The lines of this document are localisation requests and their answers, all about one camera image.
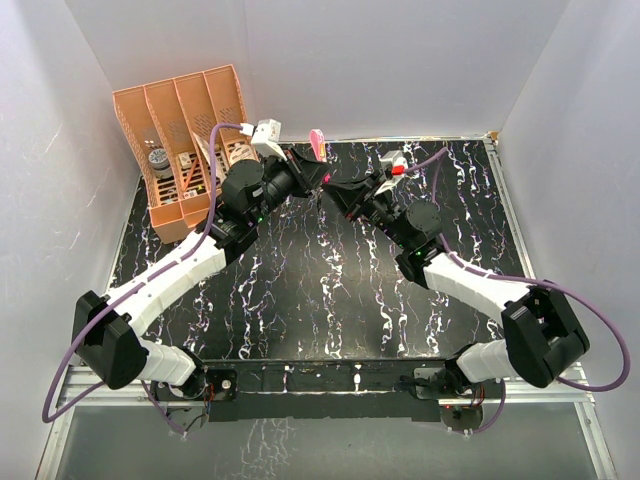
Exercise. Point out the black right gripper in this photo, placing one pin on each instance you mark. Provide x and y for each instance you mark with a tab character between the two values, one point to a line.
349	199

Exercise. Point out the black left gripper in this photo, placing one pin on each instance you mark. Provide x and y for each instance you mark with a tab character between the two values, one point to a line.
310	173

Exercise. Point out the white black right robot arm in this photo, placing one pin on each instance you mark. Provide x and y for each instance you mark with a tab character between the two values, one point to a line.
542	335

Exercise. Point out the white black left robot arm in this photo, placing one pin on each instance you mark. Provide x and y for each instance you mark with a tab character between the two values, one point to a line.
110	329

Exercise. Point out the white labelled packet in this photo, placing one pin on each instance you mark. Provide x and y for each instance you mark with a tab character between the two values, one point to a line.
240	151

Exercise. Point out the white striped card packet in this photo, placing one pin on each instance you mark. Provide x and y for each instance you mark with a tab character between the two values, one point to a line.
204	147

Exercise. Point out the small beige box in organizer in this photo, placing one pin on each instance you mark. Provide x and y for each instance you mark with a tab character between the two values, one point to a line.
186	160

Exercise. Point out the orange plastic file organizer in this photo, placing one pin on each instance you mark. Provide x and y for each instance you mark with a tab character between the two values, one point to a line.
164	114

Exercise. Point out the grey round tin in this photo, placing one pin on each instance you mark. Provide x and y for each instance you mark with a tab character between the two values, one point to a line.
160	164

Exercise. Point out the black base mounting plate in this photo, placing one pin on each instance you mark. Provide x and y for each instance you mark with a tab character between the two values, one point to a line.
336	389

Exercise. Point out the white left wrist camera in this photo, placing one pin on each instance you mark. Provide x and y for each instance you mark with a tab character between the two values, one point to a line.
264	137

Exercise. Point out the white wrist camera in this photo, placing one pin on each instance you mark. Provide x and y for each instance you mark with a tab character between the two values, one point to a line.
394	166
264	137

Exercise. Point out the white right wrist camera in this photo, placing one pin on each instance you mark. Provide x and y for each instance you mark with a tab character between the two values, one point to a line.
394	166

